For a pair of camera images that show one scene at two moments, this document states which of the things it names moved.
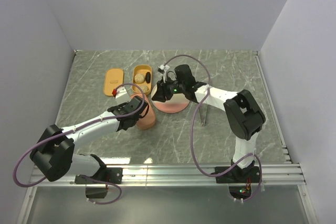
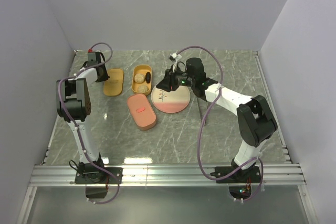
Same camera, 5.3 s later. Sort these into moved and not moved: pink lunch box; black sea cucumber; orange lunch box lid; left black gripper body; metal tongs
Moved: pink lunch box; left black gripper body
Not moved: orange lunch box lid; black sea cucumber; metal tongs
